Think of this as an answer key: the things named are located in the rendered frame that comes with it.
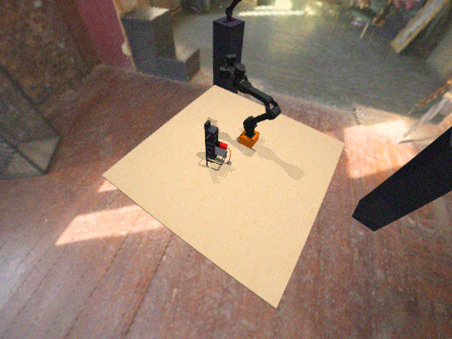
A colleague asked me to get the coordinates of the red plug with orange cord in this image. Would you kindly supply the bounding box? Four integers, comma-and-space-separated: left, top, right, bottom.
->
215, 140, 231, 163

